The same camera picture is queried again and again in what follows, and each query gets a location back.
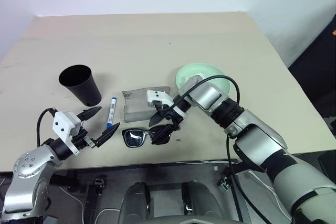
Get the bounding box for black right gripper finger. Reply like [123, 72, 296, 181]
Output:
[151, 124, 175, 145]
[148, 111, 166, 127]

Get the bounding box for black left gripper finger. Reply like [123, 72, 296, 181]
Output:
[77, 106, 102, 122]
[94, 122, 121, 148]

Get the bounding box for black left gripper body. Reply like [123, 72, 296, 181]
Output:
[72, 126, 96, 152]

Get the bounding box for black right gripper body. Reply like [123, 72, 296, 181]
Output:
[152, 100, 183, 131]

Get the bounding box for black sunglasses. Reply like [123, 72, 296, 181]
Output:
[121, 126, 174, 148]

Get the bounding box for black plastic cup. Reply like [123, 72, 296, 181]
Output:
[58, 63, 103, 107]

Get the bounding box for grey glasses case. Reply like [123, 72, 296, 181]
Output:
[122, 86, 171, 123]

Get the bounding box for blue and white marker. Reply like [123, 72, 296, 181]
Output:
[105, 97, 119, 130]

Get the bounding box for metal table clamp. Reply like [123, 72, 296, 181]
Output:
[217, 173, 232, 191]
[93, 178, 105, 196]

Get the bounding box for pale green plate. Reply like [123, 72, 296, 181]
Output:
[175, 61, 232, 99]

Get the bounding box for dark grey rounded housing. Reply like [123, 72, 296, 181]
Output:
[120, 182, 152, 221]
[182, 180, 224, 220]

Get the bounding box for large black background object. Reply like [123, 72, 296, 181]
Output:
[287, 10, 336, 130]

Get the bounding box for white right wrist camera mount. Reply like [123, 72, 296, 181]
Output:
[145, 90, 185, 116]

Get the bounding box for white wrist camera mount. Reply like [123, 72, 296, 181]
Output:
[51, 111, 87, 155]
[145, 90, 185, 116]

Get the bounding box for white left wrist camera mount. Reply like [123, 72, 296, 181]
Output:
[51, 111, 87, 155]

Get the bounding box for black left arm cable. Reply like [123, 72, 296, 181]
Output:
[36, 107, 57, 147]

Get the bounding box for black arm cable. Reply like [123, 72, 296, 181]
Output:
[36, 107, 57, 147]
[170, 75, 263, 224]

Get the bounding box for white floor cable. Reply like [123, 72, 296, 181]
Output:
[58, 185, 85, 224]

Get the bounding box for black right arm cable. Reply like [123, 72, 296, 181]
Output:
[170, 75, 263, 224]

